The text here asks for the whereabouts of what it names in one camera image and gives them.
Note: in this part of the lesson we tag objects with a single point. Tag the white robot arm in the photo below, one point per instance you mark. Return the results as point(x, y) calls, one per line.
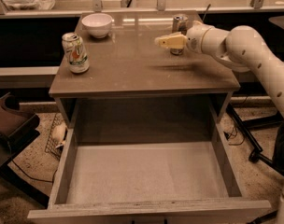
point(240, 49)

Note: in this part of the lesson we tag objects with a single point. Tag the wire mesh basket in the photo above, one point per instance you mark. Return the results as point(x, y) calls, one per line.
point(57, 137)

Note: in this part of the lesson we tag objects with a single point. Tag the open grey top drawer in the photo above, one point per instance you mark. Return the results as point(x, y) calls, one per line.
point(167, 183)

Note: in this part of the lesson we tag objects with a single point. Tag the grey cabinet with glossy top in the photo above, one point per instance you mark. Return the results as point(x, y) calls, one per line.
point(136, 93)

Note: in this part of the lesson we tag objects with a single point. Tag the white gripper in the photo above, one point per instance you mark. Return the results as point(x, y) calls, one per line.
point(194, 38)

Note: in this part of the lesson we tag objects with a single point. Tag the green 7up can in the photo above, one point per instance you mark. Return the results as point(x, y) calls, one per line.
point(75, 53)

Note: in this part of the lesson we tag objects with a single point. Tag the silver redbull can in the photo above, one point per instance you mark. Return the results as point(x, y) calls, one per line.
point(180, 22)

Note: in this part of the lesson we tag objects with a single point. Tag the dark chair left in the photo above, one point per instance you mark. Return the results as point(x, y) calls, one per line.
point(17, 131)

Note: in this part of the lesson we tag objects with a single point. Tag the white ceramic bowl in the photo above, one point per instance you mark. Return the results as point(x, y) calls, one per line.
point(97, 25)

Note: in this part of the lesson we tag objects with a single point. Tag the black tripod stand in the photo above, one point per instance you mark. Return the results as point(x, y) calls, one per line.
point(257, 126)

